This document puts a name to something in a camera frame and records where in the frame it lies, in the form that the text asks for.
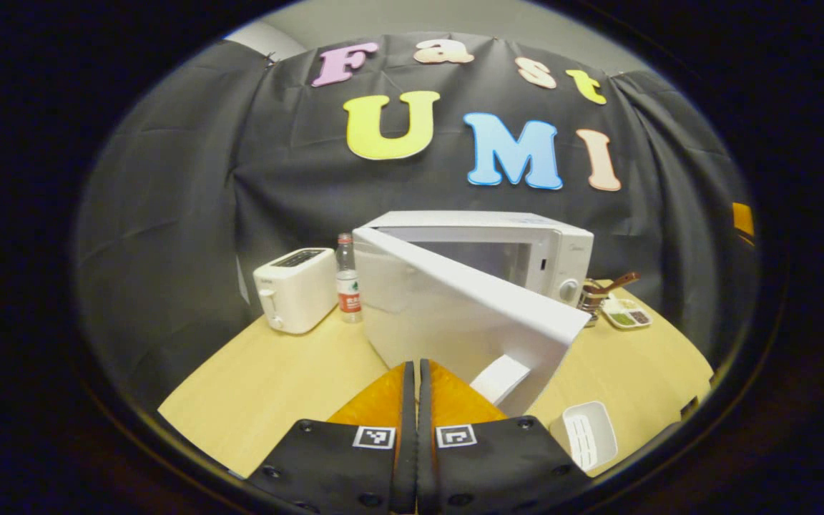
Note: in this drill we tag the black backdrop cloth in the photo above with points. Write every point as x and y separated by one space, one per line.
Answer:
190 200

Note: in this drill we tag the clear water bottle red label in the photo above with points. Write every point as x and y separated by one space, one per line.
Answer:
348 290

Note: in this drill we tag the white microwave oven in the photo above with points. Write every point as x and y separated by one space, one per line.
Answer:
440 315

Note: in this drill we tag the small white plastic tray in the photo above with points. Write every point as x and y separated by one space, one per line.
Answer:
587 433

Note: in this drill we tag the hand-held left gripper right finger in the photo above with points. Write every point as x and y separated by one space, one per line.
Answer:
426 443

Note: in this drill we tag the white toaster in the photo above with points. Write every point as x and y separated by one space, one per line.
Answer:
297 290

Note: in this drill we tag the white divided spice dish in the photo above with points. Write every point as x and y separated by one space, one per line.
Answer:
628 316

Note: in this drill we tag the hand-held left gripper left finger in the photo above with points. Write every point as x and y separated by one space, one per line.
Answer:
406 443

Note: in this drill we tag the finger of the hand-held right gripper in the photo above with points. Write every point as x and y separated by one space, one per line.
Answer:
742 220

